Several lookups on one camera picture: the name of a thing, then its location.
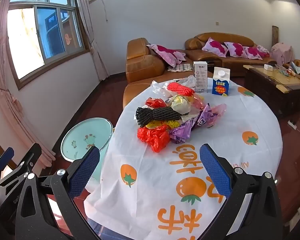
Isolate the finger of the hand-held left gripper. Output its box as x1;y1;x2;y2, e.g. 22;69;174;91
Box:
0;147;15;172
0;142;42;188

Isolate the white orange-print tablecloth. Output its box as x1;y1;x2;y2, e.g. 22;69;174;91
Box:
84;76;283;240

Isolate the black foam net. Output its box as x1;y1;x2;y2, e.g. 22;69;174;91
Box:
135;106;182;127

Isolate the pink curtain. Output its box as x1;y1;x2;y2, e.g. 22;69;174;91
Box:
0;0;57;165
74;0;110;79

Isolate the purple plastic bag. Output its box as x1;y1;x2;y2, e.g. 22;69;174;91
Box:
169;104;218;144

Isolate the red orange snack wrapper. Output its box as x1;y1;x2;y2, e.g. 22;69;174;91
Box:
145;97;167;110

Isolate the red plastic bag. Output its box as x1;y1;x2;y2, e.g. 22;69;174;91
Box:
137;125;171;153

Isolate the dark wooden coffee table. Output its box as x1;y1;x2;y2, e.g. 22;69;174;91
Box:
243;64;300;118

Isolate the blue white milk carton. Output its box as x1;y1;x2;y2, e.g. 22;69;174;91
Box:
212;67;231;97

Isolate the red foam net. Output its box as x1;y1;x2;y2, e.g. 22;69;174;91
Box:
166;81;195;97

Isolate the grey white carton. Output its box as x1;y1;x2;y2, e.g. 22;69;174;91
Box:
193;61;208;93

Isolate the yellow foam net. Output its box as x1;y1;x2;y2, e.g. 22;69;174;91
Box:
145;120;180;129

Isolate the pink cloth cover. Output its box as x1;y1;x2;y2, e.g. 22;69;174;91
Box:
271;42;294;65

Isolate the clear plastic bag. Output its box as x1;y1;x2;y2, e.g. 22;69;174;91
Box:
150;75;198;98

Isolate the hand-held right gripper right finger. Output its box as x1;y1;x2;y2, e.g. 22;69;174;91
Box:
199;144;285;240

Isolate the pink plastic bag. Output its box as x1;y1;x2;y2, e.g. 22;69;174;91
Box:
190;94;227;128

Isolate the brown leather armchair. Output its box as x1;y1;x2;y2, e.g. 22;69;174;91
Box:
290;59;300;85

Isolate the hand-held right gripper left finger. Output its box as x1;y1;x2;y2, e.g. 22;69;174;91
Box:
15;145;102;240

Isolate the brown framed window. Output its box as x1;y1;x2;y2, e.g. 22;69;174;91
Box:
6;0;90;90

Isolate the mint green plastic bin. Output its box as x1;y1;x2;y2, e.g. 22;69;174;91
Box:
61;117;115;183

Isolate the checkered cloth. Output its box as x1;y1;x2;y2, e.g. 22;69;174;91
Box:
167;64;193;73

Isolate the wooden board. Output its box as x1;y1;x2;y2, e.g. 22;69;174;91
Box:
272;26;280;48

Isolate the brown leather chaise sofa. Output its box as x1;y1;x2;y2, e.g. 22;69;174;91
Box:
122;38;213;108

